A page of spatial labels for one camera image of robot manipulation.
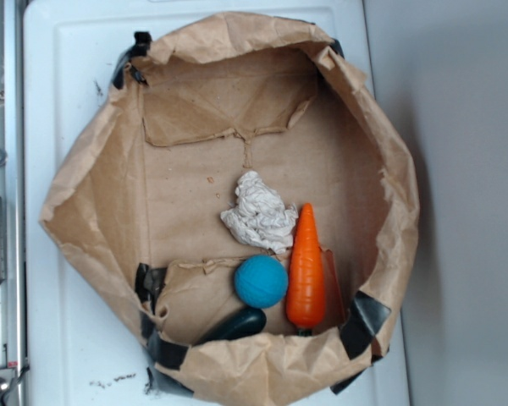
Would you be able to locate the white paper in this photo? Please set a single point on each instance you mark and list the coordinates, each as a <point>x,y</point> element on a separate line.
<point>259,217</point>

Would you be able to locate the blue ball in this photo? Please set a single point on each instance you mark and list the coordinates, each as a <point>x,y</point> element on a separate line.
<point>261,281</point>

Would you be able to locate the orange toy carrot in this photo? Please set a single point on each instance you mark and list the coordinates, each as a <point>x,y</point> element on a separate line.
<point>305,300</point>

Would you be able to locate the brown paper bag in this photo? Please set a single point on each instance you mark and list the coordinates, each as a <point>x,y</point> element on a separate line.
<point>135,207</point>

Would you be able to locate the dark green toy cucumber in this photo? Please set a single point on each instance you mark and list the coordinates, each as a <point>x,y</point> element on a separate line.
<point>243,323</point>

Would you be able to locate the white plastic tray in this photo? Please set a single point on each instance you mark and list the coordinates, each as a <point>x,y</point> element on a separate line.
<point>80,352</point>

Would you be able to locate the metal frame rail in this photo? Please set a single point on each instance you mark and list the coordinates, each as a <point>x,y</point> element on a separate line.
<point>14,363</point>

